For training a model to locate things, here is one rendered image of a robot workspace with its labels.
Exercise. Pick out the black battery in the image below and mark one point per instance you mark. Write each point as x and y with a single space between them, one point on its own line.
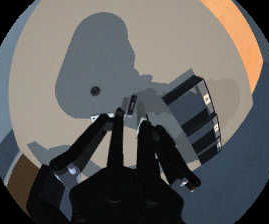
131 105

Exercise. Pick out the cream and grey domino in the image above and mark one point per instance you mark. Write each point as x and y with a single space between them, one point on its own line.
93 117

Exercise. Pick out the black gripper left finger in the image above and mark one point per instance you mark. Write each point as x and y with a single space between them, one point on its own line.
68 166

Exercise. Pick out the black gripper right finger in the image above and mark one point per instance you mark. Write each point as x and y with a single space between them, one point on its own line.
176 171

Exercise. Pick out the dark three-compartment bin rack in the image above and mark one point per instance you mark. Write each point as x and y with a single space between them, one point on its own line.
193 116

